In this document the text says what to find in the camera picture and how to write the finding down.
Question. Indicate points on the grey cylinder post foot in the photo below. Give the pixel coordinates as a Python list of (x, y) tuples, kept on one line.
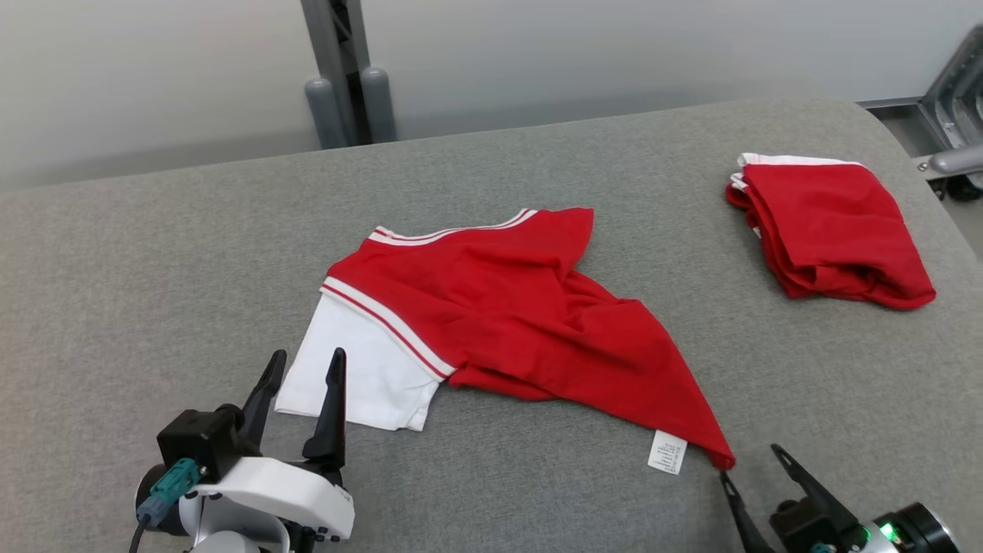
[(326, 115), (378, 107)]

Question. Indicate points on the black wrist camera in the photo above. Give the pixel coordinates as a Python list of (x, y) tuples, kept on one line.
[(200, 438), (802, 526)]

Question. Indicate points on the grey metal post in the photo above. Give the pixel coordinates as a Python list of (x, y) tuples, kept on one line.
[(338, 61)]

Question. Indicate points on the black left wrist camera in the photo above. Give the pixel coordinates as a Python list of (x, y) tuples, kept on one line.
[(200, 438)]

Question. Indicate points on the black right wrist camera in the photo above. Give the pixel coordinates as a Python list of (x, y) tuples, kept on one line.
[(802, 526)]

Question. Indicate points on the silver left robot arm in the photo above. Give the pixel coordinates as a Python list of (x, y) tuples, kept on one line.
[(211, 526)]

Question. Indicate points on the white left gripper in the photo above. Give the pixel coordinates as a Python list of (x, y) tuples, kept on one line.
[(292, 488)]

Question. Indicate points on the red jersey with white sleeves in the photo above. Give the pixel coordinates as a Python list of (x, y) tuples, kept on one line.
[(522, 307)]

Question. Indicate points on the grey metal tube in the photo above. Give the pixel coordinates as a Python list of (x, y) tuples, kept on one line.
[(960, 160)]

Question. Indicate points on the red shorts with white stripe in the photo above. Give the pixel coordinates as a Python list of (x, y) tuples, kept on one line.
[(837, 230)]

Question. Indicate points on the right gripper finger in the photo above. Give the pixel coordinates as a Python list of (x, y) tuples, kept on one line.
[(749, 526), (814, 491)]

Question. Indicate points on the grey metal truss frame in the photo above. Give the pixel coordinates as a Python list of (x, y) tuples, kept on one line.
[(960, 92)]

